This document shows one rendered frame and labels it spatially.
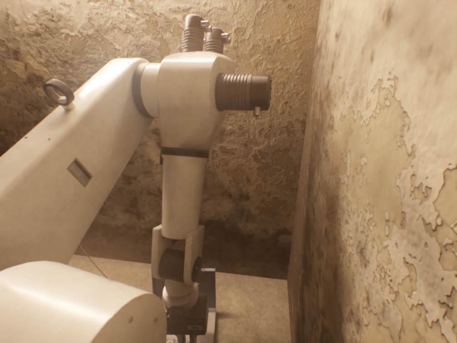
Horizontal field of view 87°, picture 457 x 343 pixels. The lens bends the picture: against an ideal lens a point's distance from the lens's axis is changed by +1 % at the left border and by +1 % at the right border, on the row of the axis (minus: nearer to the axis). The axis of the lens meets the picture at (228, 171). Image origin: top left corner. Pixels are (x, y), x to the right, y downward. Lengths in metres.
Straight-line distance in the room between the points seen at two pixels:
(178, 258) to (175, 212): 0.20
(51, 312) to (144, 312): 0.13
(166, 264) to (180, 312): 0.22
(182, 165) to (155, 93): 0.28
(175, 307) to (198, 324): 0.16
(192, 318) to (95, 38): 1.47
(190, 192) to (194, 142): 0.20
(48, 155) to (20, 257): 0.22
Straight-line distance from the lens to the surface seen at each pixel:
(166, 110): 0.84
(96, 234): 2.18
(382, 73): 0.55
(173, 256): 1.10
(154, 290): 1.71
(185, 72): 0.81
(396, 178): 0.45
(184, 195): 0.97
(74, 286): 0.46
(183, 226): 1.01
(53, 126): 0.75
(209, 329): 1.65
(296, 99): 1.33
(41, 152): 0.68
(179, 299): 1.20
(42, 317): 0.43
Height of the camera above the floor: 1.45
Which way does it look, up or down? 25 degrees down
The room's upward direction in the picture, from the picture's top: 1 degrees counter-clockwise
